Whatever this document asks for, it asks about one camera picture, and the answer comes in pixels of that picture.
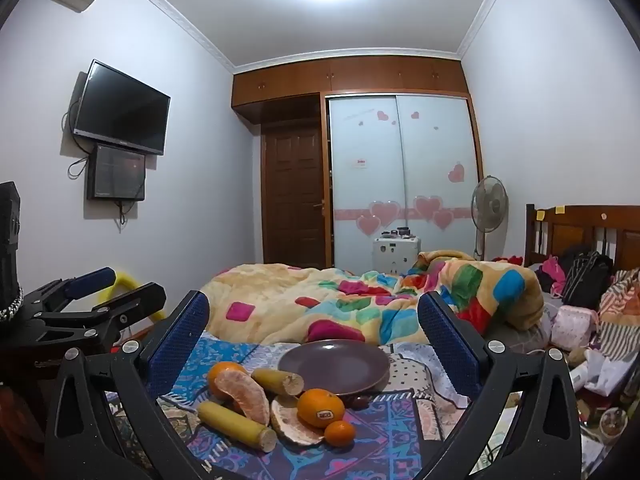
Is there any wooden wardrobe with heart stickers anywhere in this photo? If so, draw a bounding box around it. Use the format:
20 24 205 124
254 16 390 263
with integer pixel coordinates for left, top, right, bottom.
231 55 485 271

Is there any pink patterned pouch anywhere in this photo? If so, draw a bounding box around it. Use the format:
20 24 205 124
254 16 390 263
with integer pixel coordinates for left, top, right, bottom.
552 305 598 351

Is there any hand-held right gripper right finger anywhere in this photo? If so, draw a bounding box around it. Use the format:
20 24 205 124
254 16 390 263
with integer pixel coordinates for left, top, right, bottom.
417 290 583 480

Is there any small black wall monitor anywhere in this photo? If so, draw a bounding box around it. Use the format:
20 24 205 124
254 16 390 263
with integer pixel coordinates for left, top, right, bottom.
86 144 147 202

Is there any yellow foam tube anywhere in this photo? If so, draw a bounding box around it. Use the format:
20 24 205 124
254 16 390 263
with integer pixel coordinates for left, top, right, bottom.
97 270 166 323

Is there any peeled pomelo segment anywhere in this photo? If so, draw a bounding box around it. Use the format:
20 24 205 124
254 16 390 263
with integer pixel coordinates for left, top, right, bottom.
215 369 271 426
270 395 326 448

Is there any black wall television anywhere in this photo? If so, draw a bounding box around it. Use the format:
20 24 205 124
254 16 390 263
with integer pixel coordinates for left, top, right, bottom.
72 59 171 156

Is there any banana piece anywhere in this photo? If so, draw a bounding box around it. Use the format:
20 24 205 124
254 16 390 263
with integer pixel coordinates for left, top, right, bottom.
196 400 278 453
250 368 305 396

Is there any pink cloth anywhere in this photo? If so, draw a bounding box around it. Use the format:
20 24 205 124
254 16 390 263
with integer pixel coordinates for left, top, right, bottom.
535 255 563 293

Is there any wooden headboard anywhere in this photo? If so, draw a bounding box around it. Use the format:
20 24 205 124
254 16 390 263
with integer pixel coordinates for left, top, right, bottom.
525 203 640 273

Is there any orange with sticker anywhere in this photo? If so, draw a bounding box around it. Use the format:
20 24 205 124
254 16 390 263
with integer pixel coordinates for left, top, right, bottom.
297 388 346 429

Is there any white patterned cloth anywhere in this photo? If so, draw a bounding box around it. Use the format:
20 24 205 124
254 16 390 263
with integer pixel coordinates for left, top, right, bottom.
385 345 471 408

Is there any television cable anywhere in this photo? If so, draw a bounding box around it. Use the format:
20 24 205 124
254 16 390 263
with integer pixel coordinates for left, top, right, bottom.
61 72 91 181

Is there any black backpack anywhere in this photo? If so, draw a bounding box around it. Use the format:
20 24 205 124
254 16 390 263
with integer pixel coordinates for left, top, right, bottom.
560 247 615 301

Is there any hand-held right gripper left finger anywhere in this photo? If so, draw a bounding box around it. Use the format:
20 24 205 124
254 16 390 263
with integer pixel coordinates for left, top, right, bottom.
44 290 221 480

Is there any white bottle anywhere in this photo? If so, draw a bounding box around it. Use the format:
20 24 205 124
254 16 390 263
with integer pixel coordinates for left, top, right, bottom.
567 360 593 393

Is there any brown wooden door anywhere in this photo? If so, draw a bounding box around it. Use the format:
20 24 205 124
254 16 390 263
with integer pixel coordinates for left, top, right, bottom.
261 125 329 269

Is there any round container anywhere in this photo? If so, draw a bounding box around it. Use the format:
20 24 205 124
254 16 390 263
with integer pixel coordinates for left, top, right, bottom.
597 406 631 448

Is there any standing fan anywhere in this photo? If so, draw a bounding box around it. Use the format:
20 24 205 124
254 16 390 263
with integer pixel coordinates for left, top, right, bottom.
471 175 510 262

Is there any blue patterned bedsheet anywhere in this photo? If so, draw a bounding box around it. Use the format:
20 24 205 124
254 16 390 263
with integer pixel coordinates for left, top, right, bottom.
105 330 481 480

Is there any brown round plate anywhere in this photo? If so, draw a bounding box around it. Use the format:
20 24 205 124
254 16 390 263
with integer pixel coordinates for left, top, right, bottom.
277 339 391 396

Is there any colourful checked blanket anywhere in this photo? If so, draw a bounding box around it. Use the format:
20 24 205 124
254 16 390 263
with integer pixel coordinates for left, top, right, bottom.
200 250 546 346

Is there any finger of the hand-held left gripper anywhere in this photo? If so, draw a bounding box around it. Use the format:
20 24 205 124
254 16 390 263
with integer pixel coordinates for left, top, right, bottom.
22 267 117 314
35 282 167 334

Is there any small mandarin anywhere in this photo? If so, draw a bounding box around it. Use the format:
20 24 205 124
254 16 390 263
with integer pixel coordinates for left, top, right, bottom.
324 420 357 447

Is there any white bedside cabinet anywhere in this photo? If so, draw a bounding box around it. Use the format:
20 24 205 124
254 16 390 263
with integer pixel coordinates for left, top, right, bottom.
372 237 421 275

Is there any large orange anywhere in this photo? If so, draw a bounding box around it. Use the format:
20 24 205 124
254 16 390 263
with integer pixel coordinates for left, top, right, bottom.
207 361 249 401

